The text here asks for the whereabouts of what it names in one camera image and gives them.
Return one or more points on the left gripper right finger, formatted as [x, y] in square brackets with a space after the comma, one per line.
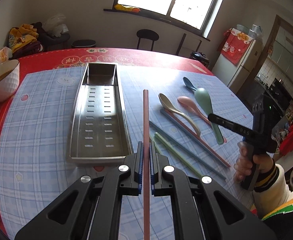
[162, 182]

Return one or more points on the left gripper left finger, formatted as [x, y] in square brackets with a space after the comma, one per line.
[130, 180]

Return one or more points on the pink chopstick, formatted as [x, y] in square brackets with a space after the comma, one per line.
[193, 136]
[146, 166]

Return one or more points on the green spoon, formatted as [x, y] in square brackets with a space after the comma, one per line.
[203, 99]

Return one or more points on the pink spoon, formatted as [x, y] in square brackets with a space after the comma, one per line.
[186, 102]

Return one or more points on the right forearm striped sleeve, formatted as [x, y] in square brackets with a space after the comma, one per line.
[272, 195]

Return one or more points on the right hand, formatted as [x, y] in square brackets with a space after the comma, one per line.
[243, 166]

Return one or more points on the green chopstick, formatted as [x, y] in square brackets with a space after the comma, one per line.
[157, 150]
[177, 154]

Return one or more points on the blue chopstick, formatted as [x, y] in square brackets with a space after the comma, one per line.
[163, 133]

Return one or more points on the stainless steel utensil tray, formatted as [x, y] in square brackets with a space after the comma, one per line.
[99, 133]

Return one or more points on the blue plaid placemat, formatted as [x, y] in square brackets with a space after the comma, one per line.
[33, 141]

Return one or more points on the beige spoon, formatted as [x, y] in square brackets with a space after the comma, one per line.
[166, 103]

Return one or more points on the white refrigerator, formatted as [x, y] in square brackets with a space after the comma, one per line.
[234, 76]

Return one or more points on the dark blue spoon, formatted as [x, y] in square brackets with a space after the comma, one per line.
[188, 84]

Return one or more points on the red cloth on refrigerator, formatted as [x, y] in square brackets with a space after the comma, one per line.
[234, 45]

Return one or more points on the small black side table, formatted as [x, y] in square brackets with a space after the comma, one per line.
[200, 57]

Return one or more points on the red printed table mat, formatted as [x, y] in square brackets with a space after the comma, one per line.
[141, 57]

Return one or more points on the black round stool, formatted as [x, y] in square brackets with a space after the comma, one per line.
[84, 44]

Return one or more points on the black round-back chair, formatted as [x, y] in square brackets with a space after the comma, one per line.
[147, 34]

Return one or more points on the white dimpled bowl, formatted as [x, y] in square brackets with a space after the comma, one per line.
[9, 78]

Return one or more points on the yellow item on windowsill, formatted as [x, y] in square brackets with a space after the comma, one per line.
[126, 8]

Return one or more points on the white plastic bag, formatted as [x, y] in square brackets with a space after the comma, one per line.
[55, 26]

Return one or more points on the yellow and maroon clothes pile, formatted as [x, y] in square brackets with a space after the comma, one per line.
[24, 40]

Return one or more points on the dark wooden chair frame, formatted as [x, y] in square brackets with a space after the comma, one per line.
[188, 45]

